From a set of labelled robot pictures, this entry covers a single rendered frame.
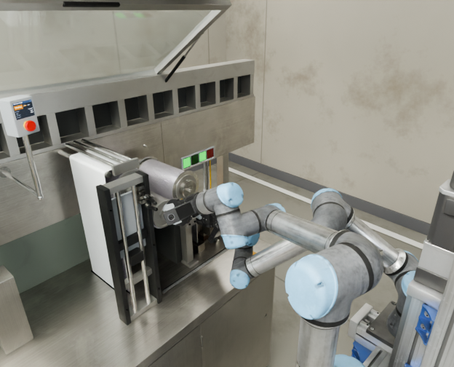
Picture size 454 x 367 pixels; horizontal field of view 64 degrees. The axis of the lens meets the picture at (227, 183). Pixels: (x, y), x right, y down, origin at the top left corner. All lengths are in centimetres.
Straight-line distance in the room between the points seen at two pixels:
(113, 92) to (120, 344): 98
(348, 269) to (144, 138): 122
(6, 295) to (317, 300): 98
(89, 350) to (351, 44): 330
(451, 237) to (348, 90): 294
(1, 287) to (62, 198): 44
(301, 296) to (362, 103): 315
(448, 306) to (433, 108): 268
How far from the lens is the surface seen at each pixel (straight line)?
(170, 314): 145
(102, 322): 148
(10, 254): 163
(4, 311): 140
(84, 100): 157
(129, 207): 124
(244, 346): 193
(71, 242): 172
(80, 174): 143
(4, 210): 154
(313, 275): 74
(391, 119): 372
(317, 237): 95
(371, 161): 389
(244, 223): 108
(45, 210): 160
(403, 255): 156
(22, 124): 114
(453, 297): 102
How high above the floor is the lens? 191
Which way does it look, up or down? 25 degrees down
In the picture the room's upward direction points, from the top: straight up
